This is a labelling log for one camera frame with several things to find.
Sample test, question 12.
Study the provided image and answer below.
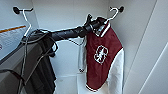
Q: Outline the maroon white varsity jacket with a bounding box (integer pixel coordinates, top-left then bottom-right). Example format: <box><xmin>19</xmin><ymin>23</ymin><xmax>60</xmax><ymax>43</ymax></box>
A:
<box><xmin>77</xmin><ymin>24</ymin><xmax>126</xmax><ymax>93</ymax></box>

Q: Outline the black wardrobe hook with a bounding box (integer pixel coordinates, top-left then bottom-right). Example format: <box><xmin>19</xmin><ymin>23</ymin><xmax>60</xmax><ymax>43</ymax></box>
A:
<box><xmin>12</xmin><ymin>5</ymin><xmax>35</xmax><ymax>15</ymax></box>
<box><xmin>109</xmin><ymin>5</ymin><xmax>125</xmax><ymax>14</ymax></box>

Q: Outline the white wardrobe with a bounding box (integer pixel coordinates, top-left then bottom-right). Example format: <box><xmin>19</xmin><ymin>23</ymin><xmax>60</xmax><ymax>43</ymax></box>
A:
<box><xmin>0</xmin><ymin>0</ymin><xmax>158</xmax><ymax>94</ymax></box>

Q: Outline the orange white warning sticker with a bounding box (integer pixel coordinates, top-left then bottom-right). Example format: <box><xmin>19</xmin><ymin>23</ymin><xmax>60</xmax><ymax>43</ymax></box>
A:
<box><xmin>0</xmin><ymin>24</ymin><xmax>28</xmax><ymax>53</ymax></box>

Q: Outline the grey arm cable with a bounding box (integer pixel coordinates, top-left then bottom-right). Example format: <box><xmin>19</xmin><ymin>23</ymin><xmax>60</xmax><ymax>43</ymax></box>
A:
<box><xmin>18</xmin><ymin>29</ymin><xmax>60</xmax><ymax>94</ymax></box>

